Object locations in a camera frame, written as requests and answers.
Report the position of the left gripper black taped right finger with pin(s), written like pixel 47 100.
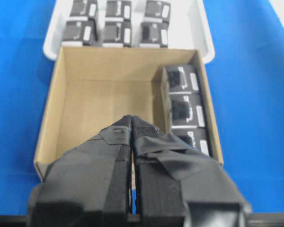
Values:
pixel 178 186

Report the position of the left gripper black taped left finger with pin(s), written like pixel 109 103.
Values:
pixel 89 185

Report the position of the black Dynamixel box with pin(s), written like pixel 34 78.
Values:
pixel 117 34
pixel 187 111
pixel 179 79
pixel 157 11
pixel 196 137
pixel 118 11
pixel 154 35
pixel 80 33
pixel 84 10

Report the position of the brown cardboard box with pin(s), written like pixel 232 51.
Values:
pixel 92 88

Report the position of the blue table cloth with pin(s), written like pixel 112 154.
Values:
pixel 246 80

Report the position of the white plastic tray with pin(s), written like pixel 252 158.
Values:
pixel 188 26

